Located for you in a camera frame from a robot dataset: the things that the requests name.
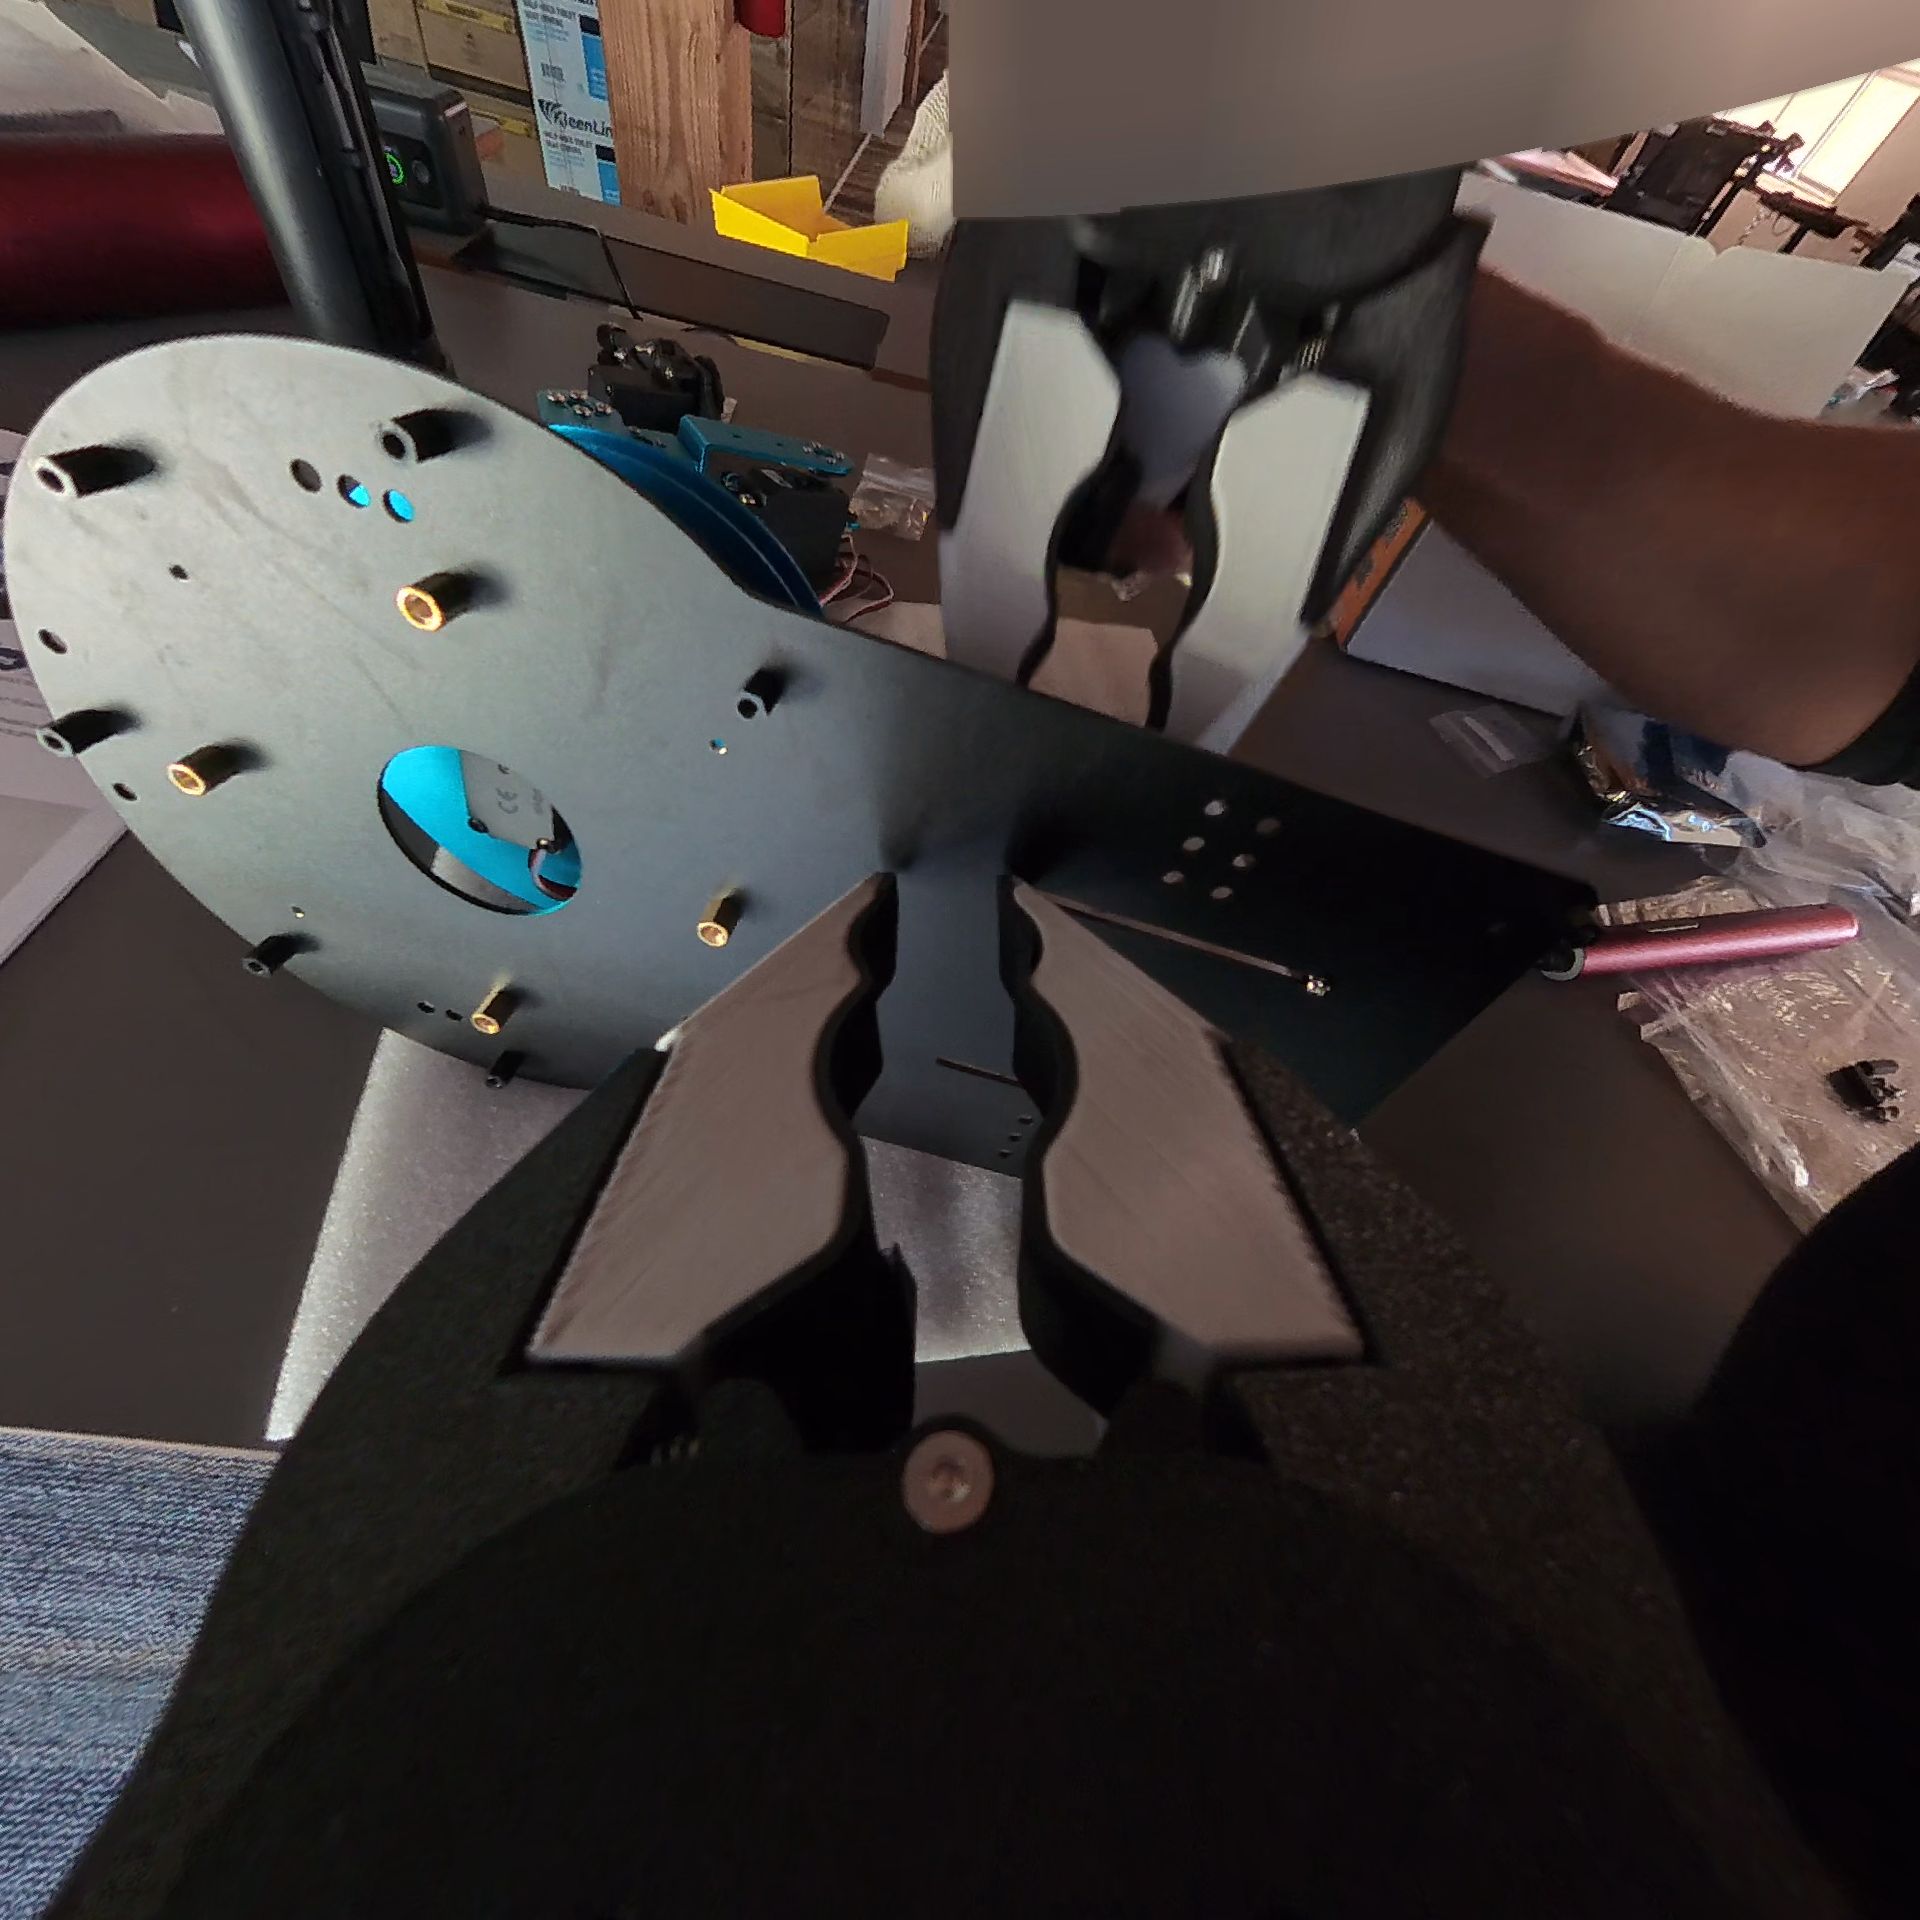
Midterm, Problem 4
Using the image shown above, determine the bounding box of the stack of cardboard boxes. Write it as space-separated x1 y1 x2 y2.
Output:
368 0 624 208

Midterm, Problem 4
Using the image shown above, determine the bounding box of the black power station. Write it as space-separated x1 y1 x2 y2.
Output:
363 82 492 237

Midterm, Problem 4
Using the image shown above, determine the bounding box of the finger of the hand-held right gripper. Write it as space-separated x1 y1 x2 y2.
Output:
1148 373 1377 755
937 292 1130 692

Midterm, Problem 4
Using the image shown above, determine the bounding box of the yellow plastic bin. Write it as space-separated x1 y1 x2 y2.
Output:
709 177 912 288

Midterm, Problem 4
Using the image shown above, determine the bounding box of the pile of clear plastic bags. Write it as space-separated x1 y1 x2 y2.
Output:
1605 736 1920 1203

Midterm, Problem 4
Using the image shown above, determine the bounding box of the wooden pillar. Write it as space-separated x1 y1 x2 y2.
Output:
596 0 755 224

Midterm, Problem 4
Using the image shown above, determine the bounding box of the person's right forearm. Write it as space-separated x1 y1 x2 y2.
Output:
1418 258 1920 781

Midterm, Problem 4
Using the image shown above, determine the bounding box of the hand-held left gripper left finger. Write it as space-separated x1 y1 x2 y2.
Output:
521 871 902 1377

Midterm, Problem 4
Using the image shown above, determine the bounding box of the white and orange cardboard box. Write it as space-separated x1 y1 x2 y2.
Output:
1339 171 1920 712

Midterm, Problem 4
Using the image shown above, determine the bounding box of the dark grey desk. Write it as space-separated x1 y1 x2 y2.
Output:
0 224 1920 1442

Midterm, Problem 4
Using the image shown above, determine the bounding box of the dark red metal cylinder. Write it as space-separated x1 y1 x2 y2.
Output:
0 141 308 330

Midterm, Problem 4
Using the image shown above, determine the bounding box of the dark foil bag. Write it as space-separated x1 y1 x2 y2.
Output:
1576 704 1758 842

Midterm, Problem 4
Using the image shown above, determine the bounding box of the white foam sheet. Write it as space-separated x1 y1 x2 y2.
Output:
269 1026 1051 1442

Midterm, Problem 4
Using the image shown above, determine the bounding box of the dark red screwdriver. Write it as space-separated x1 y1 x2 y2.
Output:
1546 903 1862 985

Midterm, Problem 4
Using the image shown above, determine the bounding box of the blue toy robot arm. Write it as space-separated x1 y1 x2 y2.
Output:
0 322 1605 1187

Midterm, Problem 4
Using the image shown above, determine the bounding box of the black pole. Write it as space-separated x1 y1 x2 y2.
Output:
170 0 456 378

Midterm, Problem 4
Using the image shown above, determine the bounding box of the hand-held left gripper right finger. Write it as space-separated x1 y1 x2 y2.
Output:
997 879 1369 1369

